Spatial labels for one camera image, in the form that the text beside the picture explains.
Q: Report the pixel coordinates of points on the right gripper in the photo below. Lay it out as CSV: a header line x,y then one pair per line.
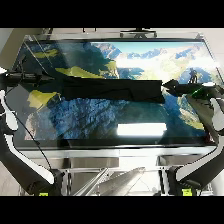
x,y
181,89

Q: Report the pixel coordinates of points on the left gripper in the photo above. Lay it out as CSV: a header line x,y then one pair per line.
x,y
25,78

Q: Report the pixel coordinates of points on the black garment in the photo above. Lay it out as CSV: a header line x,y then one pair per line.
x,y
110,90

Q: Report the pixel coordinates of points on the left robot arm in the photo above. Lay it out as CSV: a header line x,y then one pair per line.
x,y
23,166

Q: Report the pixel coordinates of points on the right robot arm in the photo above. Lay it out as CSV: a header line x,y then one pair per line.
x,y
200,168

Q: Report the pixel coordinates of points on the silver frame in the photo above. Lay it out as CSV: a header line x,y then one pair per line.
x,y
116,173

